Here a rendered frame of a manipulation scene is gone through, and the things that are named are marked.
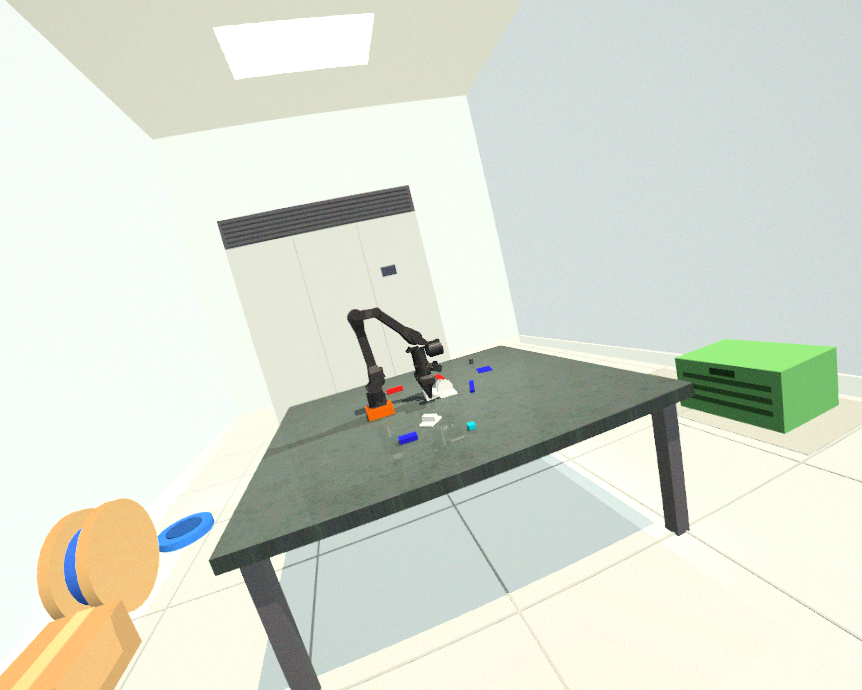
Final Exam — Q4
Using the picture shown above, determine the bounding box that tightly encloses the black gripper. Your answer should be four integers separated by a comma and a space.
413, 359, 436, 399

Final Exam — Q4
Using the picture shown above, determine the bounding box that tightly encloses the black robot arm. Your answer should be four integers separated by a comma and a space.
347, 307, 444, 410

